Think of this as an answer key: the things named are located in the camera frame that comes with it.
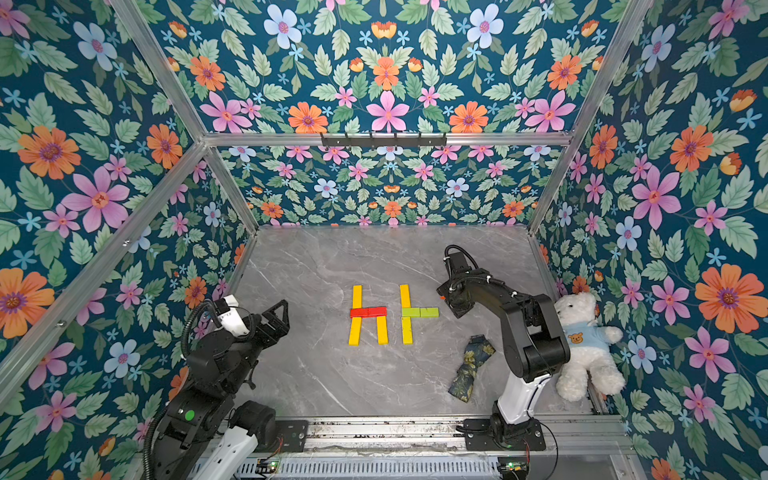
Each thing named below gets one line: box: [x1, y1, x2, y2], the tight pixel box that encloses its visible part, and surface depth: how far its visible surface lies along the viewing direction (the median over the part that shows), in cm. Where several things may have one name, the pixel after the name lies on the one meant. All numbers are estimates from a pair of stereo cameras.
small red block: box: [362, 306, 387, 317], surface depth 98 cm
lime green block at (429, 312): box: [420, 307, 440, 318], surface depth 97 cm
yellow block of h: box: [352, 285, 363, 309], surface depth 101 cm
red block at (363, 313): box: [350, 308, 377, 318], surface depth 98 cm
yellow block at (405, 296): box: [399, 284, 413, 309], surface depth 100 cm
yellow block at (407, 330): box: [401, 316, 413, 345], surface depth 93 cm
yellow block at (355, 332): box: [348, 317, 362, 347], surface depth 92 cm
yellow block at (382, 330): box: [376, 316, 389, 346], surface depth 93 cm
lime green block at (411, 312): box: [401, 308, 421, 317], surface depth 98 cm
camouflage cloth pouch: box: [448, 334, 496, 403], surface depth 84 cm
